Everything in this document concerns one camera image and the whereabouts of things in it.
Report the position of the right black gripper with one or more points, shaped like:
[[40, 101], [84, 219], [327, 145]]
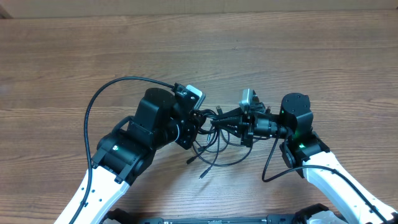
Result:
[[242, 130]]

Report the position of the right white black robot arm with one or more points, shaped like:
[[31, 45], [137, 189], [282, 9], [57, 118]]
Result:
[[305, 153]]

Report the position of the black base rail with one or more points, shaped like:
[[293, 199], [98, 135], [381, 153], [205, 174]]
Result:
[[317, 213]]

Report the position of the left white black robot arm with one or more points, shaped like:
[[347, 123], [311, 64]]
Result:
[[162, 117]]

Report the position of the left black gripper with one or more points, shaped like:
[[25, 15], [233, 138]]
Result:
[[190, 127]]

